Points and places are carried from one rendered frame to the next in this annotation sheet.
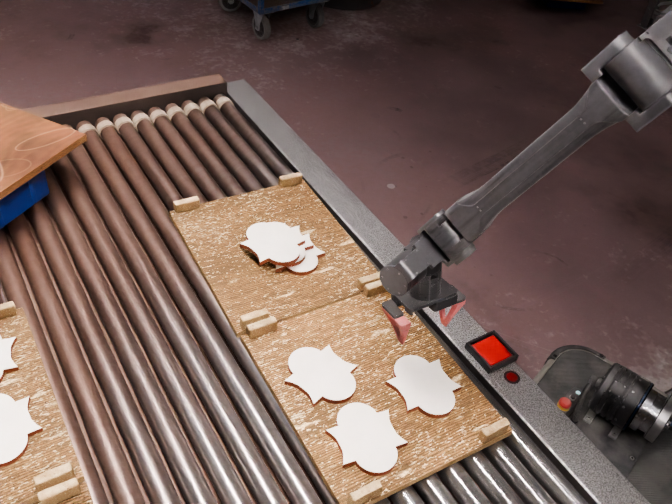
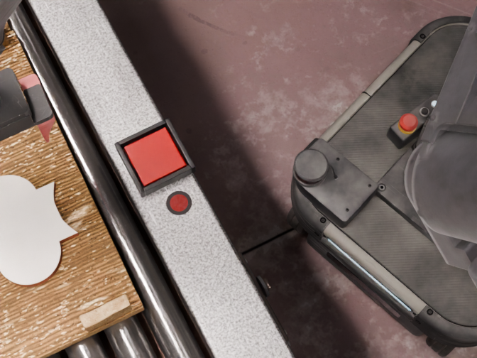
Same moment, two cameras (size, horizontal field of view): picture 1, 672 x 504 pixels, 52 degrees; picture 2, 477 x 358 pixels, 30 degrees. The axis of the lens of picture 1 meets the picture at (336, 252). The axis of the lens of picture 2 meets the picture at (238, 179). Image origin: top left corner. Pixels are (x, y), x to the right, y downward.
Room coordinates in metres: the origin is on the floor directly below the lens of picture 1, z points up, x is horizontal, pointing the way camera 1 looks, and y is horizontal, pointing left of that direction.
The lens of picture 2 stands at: (0.54, -0.48, 1.96)
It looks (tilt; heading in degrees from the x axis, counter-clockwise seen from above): 70 degrees down; 6
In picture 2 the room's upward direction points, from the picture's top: 2 degrees clockwise
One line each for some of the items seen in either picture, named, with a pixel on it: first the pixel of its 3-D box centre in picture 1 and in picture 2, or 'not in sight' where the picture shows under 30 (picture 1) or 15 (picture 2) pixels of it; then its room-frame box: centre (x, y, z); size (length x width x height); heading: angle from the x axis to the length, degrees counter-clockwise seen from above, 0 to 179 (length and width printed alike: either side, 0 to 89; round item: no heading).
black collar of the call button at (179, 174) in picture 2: (491, 351); (155, 157); (0.93, -0.34, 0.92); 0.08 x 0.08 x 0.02; 36
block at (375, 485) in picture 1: (365, 493); not in sight; (0.58, -0.10, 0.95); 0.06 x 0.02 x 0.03; 124
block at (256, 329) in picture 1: (261, 327); not in sight; (0.90, 0.12, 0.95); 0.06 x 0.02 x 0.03; 124
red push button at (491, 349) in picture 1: (491, 351); (155, 158); (0.93, -0.34, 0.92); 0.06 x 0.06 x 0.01; 36
